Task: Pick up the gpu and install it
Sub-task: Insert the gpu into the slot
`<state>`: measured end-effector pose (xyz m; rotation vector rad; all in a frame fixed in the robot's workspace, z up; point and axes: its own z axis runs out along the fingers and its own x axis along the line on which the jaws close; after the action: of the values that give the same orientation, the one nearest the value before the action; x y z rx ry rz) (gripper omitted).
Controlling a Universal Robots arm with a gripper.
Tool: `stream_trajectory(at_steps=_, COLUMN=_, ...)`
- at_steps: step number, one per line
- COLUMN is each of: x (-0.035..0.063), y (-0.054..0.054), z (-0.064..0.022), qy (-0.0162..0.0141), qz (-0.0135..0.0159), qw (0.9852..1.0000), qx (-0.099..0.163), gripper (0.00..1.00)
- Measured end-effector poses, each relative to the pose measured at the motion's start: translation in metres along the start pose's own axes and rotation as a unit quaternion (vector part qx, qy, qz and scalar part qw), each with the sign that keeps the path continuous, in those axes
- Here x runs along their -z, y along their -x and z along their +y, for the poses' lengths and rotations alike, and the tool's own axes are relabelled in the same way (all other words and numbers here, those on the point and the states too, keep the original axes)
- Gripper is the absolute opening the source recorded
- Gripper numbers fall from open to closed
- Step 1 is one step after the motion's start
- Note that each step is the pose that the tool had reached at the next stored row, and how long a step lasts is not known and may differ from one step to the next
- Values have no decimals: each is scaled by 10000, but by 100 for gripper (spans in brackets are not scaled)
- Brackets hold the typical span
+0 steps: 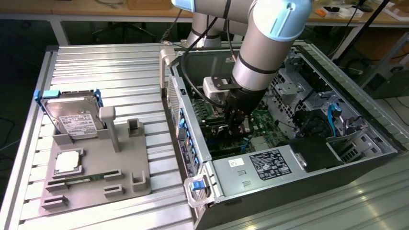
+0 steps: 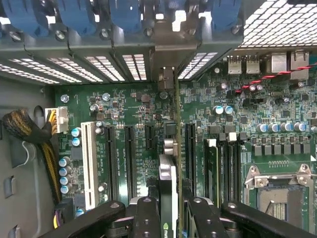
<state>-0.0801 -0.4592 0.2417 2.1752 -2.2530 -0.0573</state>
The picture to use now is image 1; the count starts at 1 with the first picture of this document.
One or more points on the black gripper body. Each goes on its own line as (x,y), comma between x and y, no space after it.
(244,100)

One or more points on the green graphics card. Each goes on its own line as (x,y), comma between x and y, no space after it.
(217,133)

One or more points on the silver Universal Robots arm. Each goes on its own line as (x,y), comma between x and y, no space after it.
(256,48)

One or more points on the black RAM stick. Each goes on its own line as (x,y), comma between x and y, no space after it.
(213,123)

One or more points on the green motherboard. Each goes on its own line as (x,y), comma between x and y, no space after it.
(268,124)

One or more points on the silver chipset heatsink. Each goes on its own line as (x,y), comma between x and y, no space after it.
(258,143)

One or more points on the metal disk bay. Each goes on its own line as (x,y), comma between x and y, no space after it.
(288,91)

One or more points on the grey power supply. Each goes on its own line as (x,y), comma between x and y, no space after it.
(233,177)

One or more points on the blue case latch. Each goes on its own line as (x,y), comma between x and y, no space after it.
(196,186)

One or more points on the black open PC case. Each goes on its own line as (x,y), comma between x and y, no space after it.
(288,203)

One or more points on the grey parts rack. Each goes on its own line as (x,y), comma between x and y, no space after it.
(96,163)

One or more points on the grey floor cabinet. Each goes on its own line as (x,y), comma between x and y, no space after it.
(393,83)

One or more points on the black chair base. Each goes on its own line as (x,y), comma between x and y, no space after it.
(128,28)

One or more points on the silver hard disk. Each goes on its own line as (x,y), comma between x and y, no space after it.
(73,119)

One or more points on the green RAM stick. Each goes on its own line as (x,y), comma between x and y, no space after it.
(85,179)

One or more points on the black tripod pole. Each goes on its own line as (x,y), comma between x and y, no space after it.
(373,16)

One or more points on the black desk device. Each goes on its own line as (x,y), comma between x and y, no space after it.
(364,7)

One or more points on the silver CPU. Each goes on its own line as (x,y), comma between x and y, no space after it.
(67,161)

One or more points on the blue disk caddy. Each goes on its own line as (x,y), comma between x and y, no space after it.
(51,94)

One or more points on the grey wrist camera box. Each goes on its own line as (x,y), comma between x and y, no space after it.
(212,89)

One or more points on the wooden desk white frame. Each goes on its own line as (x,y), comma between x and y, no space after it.
(80,9)

